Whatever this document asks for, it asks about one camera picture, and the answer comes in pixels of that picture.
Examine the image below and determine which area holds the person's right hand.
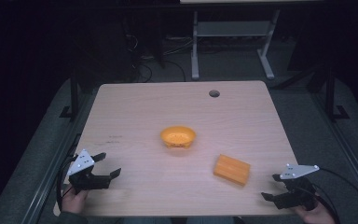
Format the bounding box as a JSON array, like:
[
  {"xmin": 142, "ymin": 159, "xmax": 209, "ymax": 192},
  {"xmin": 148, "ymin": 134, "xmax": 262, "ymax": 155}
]
[{"xmin": 294, "ymin": 193, "xmax": 337, "ymax": 224}]

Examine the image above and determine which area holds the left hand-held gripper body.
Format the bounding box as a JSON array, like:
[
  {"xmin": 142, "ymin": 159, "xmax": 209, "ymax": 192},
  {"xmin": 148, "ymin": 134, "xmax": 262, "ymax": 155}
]
[{"xmin": 66, "ymin": 148, "xmax": 112, "ymax": 196}]

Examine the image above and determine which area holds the white metal stand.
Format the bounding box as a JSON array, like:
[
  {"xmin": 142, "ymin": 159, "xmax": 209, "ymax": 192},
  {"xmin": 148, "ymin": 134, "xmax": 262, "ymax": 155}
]
[{"xmin": 190, "ymin": 8, "xmax": 282, "ymax": 81}]

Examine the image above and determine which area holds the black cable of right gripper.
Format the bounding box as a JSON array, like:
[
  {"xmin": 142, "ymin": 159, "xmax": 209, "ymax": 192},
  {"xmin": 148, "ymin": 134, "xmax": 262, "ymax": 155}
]
[{"xmin": 304, "ymin": 167, "xmax": 358, "ymax": 224}]

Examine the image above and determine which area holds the grey metal rail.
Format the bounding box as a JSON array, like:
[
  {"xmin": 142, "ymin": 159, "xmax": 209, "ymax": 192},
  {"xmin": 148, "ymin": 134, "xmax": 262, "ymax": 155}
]
[
  {"xmin": 20, "ymin": 88, "xmax": 99, "ymax": 224},
  {"xmin": 310, "ymin": 91, "xmax": 358, "ymax": 207}
]

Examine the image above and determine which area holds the orange ribbed block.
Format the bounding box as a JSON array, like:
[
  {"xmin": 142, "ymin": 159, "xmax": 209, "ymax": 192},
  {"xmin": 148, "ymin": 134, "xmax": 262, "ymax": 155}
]
[{"xmin": 213, "ymin": 153, "xmax": 252, "ymax": 188}]

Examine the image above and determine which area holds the person's left hand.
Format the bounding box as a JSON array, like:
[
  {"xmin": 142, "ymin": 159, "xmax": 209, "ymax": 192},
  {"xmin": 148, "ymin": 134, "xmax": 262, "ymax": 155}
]
[{"xmin": 61, "ymin": 184, "xmax": 90, "ymax": 216}]

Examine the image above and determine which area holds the bundle of floor cables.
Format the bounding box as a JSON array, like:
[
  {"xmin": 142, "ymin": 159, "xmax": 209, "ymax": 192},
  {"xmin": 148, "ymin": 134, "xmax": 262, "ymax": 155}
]
[{"xmin": 124, "ymin": 32, "xmax": 188, "ymax": 84}]

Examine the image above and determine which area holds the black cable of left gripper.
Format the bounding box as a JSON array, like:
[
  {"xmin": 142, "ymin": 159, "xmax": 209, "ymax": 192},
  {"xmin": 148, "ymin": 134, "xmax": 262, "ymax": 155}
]
[{"xmin": 55, "ymin": 143, "xmax": 79, "ymax": 213}]

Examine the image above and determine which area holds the orange plastic bowl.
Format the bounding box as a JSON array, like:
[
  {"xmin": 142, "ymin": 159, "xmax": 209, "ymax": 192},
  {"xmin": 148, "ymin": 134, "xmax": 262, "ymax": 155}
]
[{"xmin": 159, "ymin": 125, "xmax": 198, "ymax": 150}]

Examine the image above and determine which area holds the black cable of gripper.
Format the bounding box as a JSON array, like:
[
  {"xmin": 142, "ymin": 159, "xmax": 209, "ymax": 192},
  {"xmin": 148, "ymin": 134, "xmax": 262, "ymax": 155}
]
[
  {"xmin": 304, "ymin": 167, "xmax": 358, "ymax": 224},
  {"xmin": 55, "ymin": 143, "xmax": 79, "ymax": 213}
]

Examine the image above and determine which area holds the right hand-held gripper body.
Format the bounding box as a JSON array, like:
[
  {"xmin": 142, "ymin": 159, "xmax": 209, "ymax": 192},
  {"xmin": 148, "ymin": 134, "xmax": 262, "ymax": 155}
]
[{"xmin": 272, "ymin": 163, "xmax": 321, "ymax": 211}]

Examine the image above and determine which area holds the black metal stand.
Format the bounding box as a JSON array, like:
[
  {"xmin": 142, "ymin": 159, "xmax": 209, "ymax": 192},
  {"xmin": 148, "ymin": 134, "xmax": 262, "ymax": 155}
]
[
  {"xmin": 59, "ymin": 62, "xmax": 83, "ymax": 121},
  {"xmin": 322, "ymin": 62, "xmax": 351, "ymax": 123}
]

